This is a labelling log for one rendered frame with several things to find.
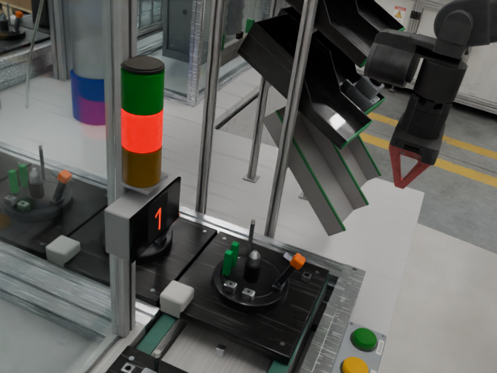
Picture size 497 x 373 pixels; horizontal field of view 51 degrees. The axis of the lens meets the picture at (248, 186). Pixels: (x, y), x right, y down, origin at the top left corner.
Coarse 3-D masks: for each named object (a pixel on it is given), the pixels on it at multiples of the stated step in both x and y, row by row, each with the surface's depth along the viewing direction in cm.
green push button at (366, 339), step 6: (360, 330) 88; (366, 330) 88; (354, 336) 87; (360, 336) 87; (366, 336) 87; (372, 336) 88; (354, 342) 87; (360, 342) 86; (366, 342) 86; (372, 342) 86; (366, 348) 86; (372, 348) 86
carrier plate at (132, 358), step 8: (128, 352) 79; (136, 352) 79; (144, 352) 79; (120, 360) 78; (128, 360) 78; (136, 360) 78; (144, 360) 78; (152, 360) 78; (160, 360) 78; (112, 368) 76; (120, 368) 76; (136, 368) 77; (144, 368) 77; (152, 368) 77; (160, 368) 77; (168, 368) 77; (176, 368) 78
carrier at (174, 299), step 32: (224, 256) 91; (256, 256) 90; (192, 288) 90; (224, 288) 89; (256, 288) 91; (288, 288) 95; (320, 288) 96; (192, 320) 87; (224, 320) 87; (256, 320) 88; (288, 320) 88; (288, 352) 83
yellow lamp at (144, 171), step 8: (128, 152) 63; (136, 152) 63; (152, 152) 63; (160, 152) 65; (128, 160) 63; (136, 160) 63; (144, 160) 63; (152, 160) 64; (160, 160) 65; (128, 168) 64; (136, 168) 64; (144, 168) 64; (152, 168) 64; (160, 168) 66; (128, 176) 65; (136, 176) 64; (144, 176) 64; (152, 176) 65; (160, 176) 67; (128, 184) 65; (136, 184) 65; (144, 184) 65; (152, 184) 66
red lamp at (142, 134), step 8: (128, 112) 60; (160, 112) 62; (128, 120) 60; (136, 120) 60; (144, 120) 60; (152, 120) 61; (160, 120) 62; (128, 128) 61; (136, 128) 61; (144, 128) 61; (152, 128) 61; (160, 128) 63; (128, 136) 62; (136, 136) 61; (144, 136) 61; (152, 136) 62; (160, 136) 63; (128, 144) 62; (136, 144) 62; (144, 144) 62; (152, 144) 62; (160, 144) 64; (144, 152) 63
